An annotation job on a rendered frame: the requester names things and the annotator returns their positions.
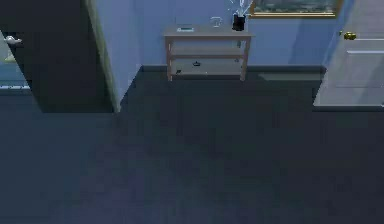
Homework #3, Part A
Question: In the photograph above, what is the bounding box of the beige wooden shelf table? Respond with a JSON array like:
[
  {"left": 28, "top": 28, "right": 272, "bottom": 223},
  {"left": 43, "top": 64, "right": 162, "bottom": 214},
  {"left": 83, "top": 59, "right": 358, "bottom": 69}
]
[{"left": 162, "top": 27, "right": 255, "bottom": 82}]

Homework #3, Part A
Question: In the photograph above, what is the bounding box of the clear glass ornament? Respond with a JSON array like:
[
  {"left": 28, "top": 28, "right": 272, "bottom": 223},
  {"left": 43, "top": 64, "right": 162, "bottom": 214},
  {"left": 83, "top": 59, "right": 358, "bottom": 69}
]
[{"left": 209, "top": 16, "right": 223, "bottom": 29}]

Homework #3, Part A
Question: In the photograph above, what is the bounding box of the black vase with white twigs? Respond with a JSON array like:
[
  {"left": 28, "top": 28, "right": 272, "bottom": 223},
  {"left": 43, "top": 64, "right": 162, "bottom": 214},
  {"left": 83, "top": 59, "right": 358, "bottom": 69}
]
[{"left": 227, "top": 0, "right": 255, "bottom": 32}]

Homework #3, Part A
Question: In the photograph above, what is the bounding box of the dark room door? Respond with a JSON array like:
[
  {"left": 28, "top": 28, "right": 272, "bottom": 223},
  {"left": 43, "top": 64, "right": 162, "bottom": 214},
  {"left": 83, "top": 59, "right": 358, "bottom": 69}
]
[{"left": 0, "top": 0, "right": 115, "bottom": 114}]

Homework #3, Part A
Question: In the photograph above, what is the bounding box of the white panelled room door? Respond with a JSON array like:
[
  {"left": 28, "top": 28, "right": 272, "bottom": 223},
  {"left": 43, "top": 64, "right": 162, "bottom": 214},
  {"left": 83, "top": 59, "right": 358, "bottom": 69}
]
[{"left": 312, "top": 0, "right": 384, "bottom": 108}]

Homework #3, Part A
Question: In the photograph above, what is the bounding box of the brass round door knob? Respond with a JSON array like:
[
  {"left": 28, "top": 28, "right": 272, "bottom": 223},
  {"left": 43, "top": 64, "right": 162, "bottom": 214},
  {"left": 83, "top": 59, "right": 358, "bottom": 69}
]
[{"left": 338, "top": 30, "right": 357, "bottom": 41}]

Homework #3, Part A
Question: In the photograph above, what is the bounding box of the gold framed wall picture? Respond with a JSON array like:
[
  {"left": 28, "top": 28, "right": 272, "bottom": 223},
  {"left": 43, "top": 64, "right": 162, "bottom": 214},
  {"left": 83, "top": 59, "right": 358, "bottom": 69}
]
[{"left": 249, "top": 0, "right": 344, "bottom": 18}]

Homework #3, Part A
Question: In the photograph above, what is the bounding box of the silver lever door handle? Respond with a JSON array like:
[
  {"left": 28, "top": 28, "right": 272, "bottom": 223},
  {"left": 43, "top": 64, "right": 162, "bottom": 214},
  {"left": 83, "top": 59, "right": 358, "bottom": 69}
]
[{"left": 3, "top": 35, "right": 23, "bottom": 46}]

